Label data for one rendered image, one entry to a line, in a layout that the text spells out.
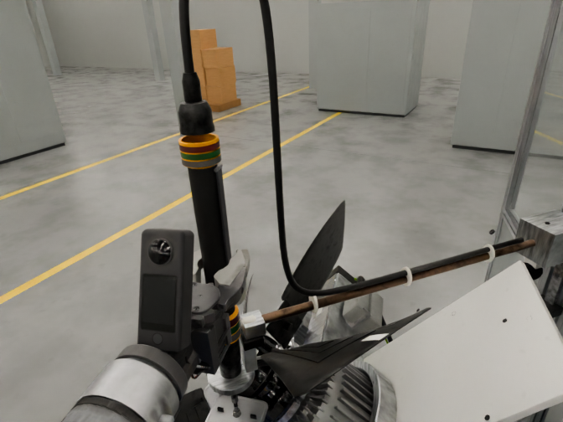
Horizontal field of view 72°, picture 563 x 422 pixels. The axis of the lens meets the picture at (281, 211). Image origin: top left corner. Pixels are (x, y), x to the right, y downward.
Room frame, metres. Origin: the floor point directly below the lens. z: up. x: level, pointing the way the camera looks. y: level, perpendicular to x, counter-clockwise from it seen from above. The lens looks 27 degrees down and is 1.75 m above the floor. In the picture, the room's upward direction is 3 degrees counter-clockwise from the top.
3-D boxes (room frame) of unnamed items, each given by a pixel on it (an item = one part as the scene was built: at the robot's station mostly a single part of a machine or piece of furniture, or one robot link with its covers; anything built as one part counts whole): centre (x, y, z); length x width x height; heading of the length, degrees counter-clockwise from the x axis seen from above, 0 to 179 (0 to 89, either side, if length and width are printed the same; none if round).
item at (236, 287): (0.35, 0.07, 1.47); 0.09 x 0.05 x 0.02; 154
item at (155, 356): (0.30, 0.11, 1.45); 0.12 x 0.08 x 0.09; 164
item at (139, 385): (0.23, 0.13, 1.46); 0.08 x 0.05 x 0.08; 74
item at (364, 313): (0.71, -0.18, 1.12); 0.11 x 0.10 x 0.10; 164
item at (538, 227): (0.62, -0.51, 1.36); 0.10 x 0.07 x 0.08; 109
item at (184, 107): (0.41, 0.09, 1.48); 0.04 x 0.04 x 0.46
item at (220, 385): (0.41, 0.08, 1.32); 0.09 x 0.07 x 0.10; 109
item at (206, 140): (0.41, 0.09, 1.62); 0.04 x 0.04 x 0.03
